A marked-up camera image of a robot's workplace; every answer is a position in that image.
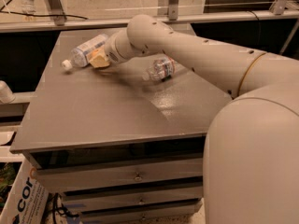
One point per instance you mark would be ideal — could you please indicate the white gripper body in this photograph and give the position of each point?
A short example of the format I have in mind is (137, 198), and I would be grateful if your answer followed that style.
(112, 51)

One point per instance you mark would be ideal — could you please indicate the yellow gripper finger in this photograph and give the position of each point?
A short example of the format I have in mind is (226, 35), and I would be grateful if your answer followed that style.
(98, 59)

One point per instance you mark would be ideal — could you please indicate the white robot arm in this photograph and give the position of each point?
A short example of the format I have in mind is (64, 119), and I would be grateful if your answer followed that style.
(251, 157)

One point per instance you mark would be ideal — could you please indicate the blue label plastic bottle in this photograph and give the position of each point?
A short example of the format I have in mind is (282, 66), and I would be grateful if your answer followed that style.
(81, 55)

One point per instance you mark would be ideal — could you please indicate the clear red label bottle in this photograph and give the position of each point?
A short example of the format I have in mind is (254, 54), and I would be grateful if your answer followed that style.
(162, 68)

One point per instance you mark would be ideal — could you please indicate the grey drawer cabinet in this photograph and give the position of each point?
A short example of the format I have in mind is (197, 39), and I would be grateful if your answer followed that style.
(116, 147)

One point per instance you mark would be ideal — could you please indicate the white cylinder object left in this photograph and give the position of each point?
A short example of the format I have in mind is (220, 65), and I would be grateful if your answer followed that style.
(6, 95)

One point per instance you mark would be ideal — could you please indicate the white cardboard box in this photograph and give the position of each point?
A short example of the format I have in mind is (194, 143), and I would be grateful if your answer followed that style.
(27, 199)

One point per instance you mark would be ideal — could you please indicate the metal frame rail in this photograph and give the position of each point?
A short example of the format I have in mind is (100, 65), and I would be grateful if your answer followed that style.
(86, 13)

